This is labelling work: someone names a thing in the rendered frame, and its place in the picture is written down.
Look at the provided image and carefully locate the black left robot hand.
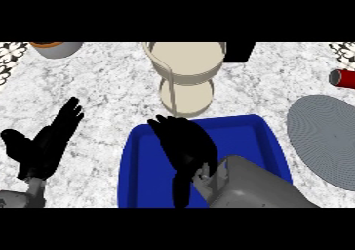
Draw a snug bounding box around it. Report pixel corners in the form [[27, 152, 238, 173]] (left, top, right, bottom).
[[0, 96, 86, 181]]

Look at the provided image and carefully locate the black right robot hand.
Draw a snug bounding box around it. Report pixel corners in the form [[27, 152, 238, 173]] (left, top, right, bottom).
[[147, 114, 219, 209]]

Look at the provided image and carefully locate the blue tray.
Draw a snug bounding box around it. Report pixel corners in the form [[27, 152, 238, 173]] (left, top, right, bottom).
[[116, 113, 294, 209]]

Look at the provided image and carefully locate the cream tiered basket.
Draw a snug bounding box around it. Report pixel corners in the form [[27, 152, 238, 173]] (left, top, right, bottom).
[[142, 42, 228, 118]]

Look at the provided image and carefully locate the grey bowl with orange inside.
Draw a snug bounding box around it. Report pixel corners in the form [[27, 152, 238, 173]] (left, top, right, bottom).
[[30, 42, 85, 60]]

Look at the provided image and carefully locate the grey round placemat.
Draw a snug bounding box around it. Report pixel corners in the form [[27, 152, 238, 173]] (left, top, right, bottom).
[[285, 94, 355, 192]]

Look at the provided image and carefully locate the black appliance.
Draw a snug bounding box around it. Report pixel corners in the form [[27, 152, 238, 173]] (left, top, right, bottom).
[[222, 42, 257, 63]]

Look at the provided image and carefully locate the red can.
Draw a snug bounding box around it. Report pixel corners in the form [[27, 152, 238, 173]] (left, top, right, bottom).
[[327, 68, 355, 91]]

